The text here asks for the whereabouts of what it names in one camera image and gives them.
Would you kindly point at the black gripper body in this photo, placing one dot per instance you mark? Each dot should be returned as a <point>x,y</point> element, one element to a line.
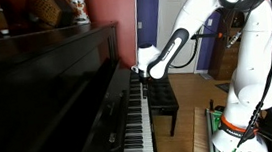
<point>145,77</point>

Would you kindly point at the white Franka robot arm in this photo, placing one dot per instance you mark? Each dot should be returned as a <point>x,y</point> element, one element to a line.
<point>256,41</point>

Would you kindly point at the black tufted piano bench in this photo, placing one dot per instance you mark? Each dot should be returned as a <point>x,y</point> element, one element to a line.
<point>163,98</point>

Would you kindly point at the black upright piano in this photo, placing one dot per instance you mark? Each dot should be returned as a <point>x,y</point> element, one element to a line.
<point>61,103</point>

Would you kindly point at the light wooden platform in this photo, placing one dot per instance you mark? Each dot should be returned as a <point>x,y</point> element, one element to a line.
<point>200,136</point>

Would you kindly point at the green metal base clamp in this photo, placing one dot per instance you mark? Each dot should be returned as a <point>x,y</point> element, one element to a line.
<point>215,118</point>

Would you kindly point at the brown wooden cabinet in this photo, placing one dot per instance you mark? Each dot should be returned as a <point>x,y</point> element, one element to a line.
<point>222,64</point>

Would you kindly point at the dark floor mat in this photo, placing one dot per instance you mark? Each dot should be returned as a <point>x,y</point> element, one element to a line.
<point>223,87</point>

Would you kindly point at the white panel door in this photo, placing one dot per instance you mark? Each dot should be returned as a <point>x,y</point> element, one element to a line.
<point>172,2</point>

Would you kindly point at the orange floral vase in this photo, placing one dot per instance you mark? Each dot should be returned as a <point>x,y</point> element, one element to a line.
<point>81,7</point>

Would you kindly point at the white wall light switch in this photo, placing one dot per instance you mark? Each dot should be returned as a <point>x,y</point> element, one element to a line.
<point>210,22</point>
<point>139,25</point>

